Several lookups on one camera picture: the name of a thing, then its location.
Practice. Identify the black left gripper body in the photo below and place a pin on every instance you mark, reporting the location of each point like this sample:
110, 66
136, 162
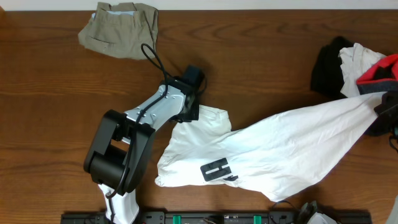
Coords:
193, 111

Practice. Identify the white t-shirt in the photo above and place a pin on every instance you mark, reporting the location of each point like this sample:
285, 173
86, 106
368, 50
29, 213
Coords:
278, 156

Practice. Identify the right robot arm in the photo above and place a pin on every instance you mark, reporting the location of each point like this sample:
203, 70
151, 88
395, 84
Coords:
313, 212

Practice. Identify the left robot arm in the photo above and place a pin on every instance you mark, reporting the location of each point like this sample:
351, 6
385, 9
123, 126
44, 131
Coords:
121, 148

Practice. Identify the black red garment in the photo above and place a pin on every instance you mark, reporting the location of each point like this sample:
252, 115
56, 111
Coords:
382, 76

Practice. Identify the white patterned garment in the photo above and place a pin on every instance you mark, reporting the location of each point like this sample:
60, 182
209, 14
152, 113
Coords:
355, 61

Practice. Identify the folded khaki shorts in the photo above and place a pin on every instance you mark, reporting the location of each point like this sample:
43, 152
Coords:
120, 30

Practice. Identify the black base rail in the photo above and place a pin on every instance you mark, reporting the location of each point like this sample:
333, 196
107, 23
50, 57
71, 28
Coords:
187, 218

